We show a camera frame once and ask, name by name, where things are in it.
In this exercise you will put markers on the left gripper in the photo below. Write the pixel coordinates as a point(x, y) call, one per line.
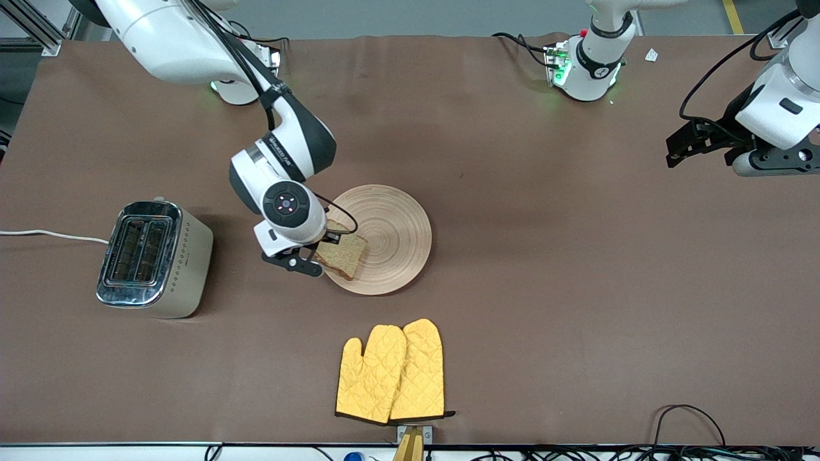
point(722, 133)

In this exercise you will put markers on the small blue object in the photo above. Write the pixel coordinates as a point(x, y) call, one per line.
point(353, 457)

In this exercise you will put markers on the round wooden plate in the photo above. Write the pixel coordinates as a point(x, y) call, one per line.
point(397, 237)

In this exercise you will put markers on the small white paper scrap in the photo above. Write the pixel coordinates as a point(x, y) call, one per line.
point(651, 55)

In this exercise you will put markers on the brown bread slice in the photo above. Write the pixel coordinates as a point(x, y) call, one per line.
point(343, 256)

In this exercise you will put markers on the aluminium frame profile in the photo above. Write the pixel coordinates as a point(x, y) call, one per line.
point(778, 38)
point(38, 32)

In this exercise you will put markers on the silver beige two-slot toaster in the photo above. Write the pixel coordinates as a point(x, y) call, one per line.
point(166, 262)

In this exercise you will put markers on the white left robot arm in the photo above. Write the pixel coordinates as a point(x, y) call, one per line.
point(596, 70)

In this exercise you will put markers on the green lit base connector bracket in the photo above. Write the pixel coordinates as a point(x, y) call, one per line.
point(275, 57)
point(556, 64)

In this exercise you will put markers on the yellow quilted oven mitt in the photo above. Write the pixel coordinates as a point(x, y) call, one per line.
point(423, 371)
point(368, 378)

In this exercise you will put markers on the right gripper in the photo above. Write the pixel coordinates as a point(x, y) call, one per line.
point(330, 237)

